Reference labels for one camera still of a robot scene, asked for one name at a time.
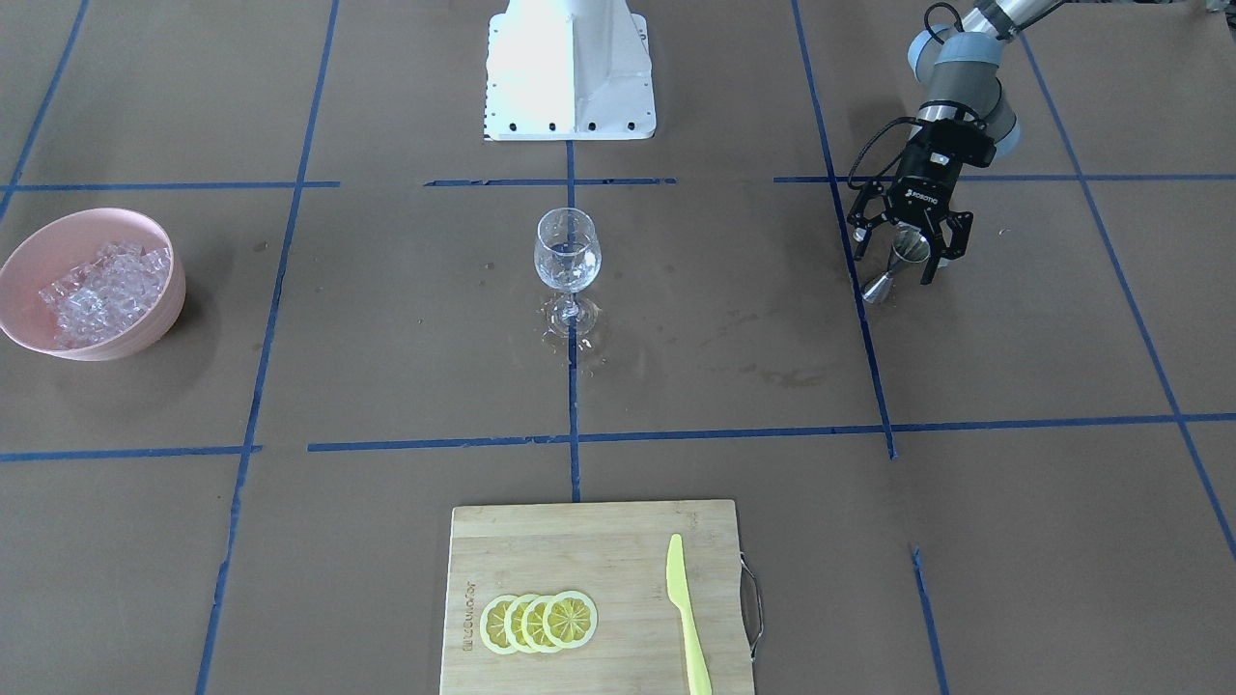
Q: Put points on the clear wine glass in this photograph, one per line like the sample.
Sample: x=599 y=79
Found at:
x=568 y=258

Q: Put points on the bamboo cutting board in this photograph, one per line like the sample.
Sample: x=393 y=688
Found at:
x=615 y=552

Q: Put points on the lemon slice four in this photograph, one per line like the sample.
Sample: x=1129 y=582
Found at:
x=570 y=619

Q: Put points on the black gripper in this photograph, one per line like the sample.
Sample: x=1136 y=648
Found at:
x=915 y=196

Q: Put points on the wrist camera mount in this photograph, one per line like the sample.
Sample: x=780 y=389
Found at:
x=943 y=147

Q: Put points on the clear ice cubes pile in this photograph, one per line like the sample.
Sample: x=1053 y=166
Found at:
x=100 y=299

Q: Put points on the lemon slice two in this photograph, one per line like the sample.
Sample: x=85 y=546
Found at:
x=513 y=621

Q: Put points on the lemon slice three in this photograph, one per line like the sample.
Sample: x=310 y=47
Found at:
x=532 y=626

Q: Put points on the yellow plastic knife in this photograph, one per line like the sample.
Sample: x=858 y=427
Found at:
x=677 y=589

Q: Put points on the steel jigger measuring cup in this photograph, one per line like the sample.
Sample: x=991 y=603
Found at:
x=907 y=248

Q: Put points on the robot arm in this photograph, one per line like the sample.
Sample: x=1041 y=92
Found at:
x=964 y=121

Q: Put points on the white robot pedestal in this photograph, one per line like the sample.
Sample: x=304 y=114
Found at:
x=569 y=71

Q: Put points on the pink bowl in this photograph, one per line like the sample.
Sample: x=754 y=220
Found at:
x=52 y=251

